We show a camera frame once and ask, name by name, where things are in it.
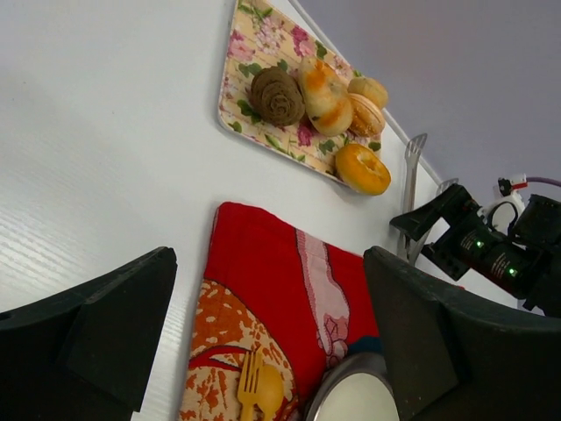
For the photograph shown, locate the brown chocolate swirl bread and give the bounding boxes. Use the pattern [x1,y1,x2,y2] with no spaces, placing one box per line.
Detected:
[249,67,305,127]

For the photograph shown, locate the large orange-glazed bread roll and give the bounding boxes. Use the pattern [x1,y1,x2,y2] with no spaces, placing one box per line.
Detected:
[298,56,353,137]

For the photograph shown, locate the red patterned placemat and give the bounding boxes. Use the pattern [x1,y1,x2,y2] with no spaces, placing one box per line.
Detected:
[178,202,381,420]

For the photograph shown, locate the sesame sandwich bun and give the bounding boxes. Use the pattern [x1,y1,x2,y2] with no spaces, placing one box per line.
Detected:
[350,93,386,138]

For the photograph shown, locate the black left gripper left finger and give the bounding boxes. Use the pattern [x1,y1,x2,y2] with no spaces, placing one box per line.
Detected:
[1,247,177,420]

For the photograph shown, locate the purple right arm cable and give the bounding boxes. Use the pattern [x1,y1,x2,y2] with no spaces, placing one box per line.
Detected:
[523,174,561,189]

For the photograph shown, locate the floral rectangular tray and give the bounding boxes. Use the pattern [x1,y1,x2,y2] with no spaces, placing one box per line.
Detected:
[217,1,381,180]

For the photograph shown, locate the yellow fork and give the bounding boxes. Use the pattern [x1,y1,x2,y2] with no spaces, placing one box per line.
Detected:
[237,348,262,421]

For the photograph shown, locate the orange glazed bagel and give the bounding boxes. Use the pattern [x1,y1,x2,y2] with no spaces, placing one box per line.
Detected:
[335,144,392,196]

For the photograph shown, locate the silver metal plate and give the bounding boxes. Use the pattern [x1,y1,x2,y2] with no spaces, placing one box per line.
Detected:
[303,352,400,421]

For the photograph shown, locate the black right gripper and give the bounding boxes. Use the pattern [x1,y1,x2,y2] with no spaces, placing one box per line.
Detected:
[389,184,560,311]

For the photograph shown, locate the small pale round bun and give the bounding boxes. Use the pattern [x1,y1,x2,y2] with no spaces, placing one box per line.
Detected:
[348,76,389,109]

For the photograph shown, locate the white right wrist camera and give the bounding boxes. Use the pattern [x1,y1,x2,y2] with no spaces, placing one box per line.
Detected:
[478,174,528,234]

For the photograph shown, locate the yellow spoon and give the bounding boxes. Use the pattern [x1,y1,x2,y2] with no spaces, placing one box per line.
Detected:
[253,362,284,421]

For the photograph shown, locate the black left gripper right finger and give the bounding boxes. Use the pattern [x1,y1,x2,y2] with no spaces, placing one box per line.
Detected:
[364,246,560,420]

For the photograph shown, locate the silver metal tongs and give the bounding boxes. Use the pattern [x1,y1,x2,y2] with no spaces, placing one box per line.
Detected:
[397,133,431,266]

